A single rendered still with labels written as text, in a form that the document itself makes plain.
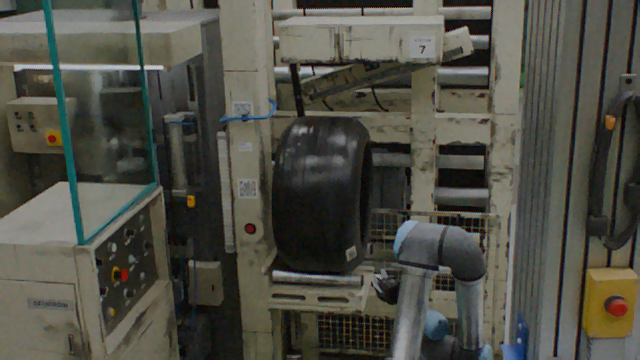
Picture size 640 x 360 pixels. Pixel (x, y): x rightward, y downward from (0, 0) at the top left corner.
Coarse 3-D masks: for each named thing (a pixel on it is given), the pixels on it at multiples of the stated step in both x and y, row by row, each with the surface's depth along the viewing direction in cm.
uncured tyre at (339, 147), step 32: (288, 128) 268; (320, 128) 264; (352, 128) 264; (288, 160) 256; (320, 160) 254; (352, 160) 255; (288, 192) 254; (320, 192) 252; (352, 192) 253; (288, 224) 256; (320, 224) 253; (352, 224) 255; (288, 256) 265; (320, 256) 261
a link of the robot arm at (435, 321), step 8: (432, 312) 227; (432, 320) 224; (440, 320) 224; (424, 328) 226; (432, 328) 223; (440, 328) 224; (448, 328) 226; (424, 336) 228; (432, 336) 224; (440, 336) 226
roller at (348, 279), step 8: (272, 272) 279; (280, 272) 278; (288, 272) 278; (296, 272) 277; (304, 272) 277; (312, 272) 276; (320, 272) 276; (328, 272) 276; (280, 280) 278; (288, 280) 277; (296, 280) 277; (304, 280) 276; (312, 280) 275; (320, 280) 275; (328, 280) 274; (336, 280) 274; (344, 280) 273; (352, 280) 272; (360, 280) 272
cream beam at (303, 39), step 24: (288, 24) 281; (312, 24) 279; (336, 24) 277; (360, 24) 276; (384, 24) 274; (408, 24) 272; (432, 24) 271; (288, 48) 283; (312, 48) 282; (336, 48) 280; (360, 48) 278; (384, 48) 277; (408, 48) 275
